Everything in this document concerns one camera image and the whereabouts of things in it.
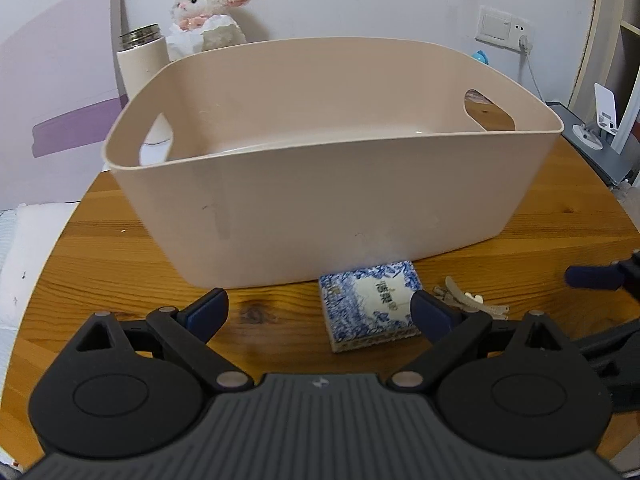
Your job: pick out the cream thermos bottle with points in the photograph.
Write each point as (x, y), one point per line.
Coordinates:
(141, 55)

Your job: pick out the beige plastic storage basket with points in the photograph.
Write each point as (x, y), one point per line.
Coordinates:
(281, 161)

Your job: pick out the white wall switch socket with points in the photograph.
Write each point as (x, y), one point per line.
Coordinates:
(504, 30)

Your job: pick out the white phone stand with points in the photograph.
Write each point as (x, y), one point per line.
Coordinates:
(600, 120)

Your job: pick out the beige hair clip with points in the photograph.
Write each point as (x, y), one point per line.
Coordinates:
(453, 296)
(497, 313)

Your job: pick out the blue white patterned box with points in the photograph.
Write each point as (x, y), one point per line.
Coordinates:
(369, 306)

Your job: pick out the blue cartoon figurine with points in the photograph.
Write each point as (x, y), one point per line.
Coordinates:
(481, 56)

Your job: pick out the white wooden shelf frame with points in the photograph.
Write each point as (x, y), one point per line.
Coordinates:
(611, 58)

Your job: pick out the white bed pillow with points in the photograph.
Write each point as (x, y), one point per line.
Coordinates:
(28, 236)

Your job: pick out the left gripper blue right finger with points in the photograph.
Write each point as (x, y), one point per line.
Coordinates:
(456, 338)

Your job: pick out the lilac bed headboard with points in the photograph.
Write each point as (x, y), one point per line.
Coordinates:
(60, 94)

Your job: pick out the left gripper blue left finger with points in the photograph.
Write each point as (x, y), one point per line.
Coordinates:
(184, 336)

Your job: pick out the white plush lamb toy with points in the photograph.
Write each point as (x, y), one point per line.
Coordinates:
(202, 25)

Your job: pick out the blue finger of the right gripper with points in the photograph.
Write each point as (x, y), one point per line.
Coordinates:
(612, 276)

